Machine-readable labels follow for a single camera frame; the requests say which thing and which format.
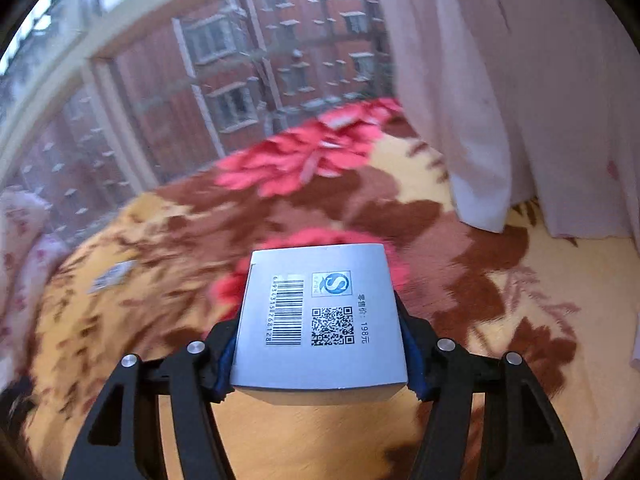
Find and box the window frame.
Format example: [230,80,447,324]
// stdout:
[0,0,371,196]

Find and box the red brick building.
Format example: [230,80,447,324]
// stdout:
[12,0,401,241]

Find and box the pink fleece blanket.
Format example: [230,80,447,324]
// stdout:
[0,187,71,391]

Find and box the floral yellow red blanket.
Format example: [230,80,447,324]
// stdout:
[22,97,638,480]

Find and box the silver box with barcode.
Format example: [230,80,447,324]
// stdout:
[229,242,410,407]

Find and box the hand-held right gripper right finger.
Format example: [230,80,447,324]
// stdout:
[392,290,583,480]

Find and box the pale pink curtain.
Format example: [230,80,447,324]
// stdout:
[362,0,640,238]

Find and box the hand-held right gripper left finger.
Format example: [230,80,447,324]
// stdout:
[62,320,242,480]

